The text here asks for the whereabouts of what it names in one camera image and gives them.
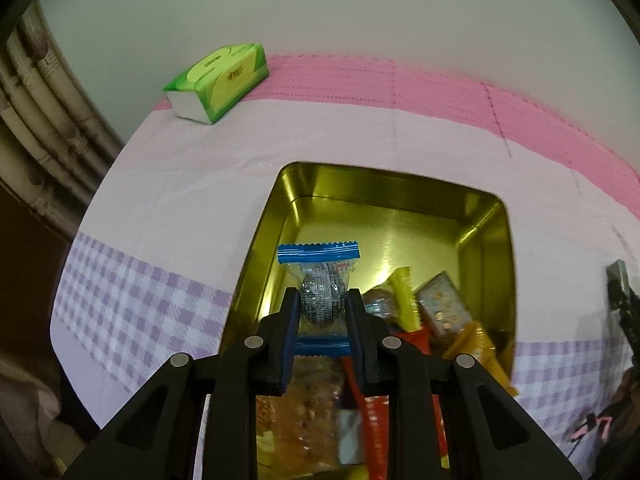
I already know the yellow pyramid snack pouch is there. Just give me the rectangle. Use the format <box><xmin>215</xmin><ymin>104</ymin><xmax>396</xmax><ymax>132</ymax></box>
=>
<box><xmin>442</xmin><ymin>322</ymin><xmax>518</xmax><ymax>396</ymax></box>

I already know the red cake snack pack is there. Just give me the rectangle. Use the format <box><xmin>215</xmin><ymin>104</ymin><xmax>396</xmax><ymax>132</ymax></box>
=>
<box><xmin>340</xmin><ymin>324</ymin><xmax>450</xmax><ymax>479</ymax></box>

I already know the clear fried twist snack bag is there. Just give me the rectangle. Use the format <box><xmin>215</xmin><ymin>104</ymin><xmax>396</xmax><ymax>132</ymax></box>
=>
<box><xmin>256</xmin><ymin>356</ymin><xmax>344</xmax><ymax>479</ymax></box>

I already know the yellow-ended small candy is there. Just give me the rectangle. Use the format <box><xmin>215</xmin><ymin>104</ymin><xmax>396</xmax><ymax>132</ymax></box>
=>
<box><xmin>362</xmin><ymin>266</ymin><xmax>422</xmax><ymax>333</ymax></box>

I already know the blue-ended clear candy pack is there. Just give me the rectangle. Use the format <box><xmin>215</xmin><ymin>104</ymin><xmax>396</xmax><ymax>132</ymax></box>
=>
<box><xmin>277</xmin><ymin>240</ymin><xmax>360</xmax><ymax>359</ymax></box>

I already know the blue teal snack pack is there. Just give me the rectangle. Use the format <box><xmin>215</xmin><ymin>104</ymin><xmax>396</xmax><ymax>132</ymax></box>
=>
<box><xmin>337</xmin><ymin>410</ymin><xmax>366</xmax><ymax>465</ymax></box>

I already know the pink lilac checked tablecloth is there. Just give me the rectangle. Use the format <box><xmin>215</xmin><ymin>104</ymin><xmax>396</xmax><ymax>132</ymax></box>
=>
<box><xmin>51</xmin><ymin>55</ymin><xmax>639</xmax><ymax>476</ymax></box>

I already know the maroon gold toffee tin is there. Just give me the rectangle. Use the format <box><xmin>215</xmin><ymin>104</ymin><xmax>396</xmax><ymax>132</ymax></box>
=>
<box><xmin>194</xmin><ymin>160</ymin><xmax>518</xmax><ymax>480</ymax></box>

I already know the bamboo-pattern curtain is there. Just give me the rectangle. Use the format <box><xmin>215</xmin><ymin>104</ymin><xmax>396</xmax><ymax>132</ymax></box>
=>
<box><xmin>1</xmin><ymin>0</ymin><xmax>124</xmax><ymax>238</ymax></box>

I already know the green tissue pack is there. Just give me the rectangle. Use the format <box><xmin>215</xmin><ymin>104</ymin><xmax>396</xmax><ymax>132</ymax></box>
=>
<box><xmin>164</xmin><ymin>44</ymin><xmax>269</xmax><ymax>125</ymax></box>

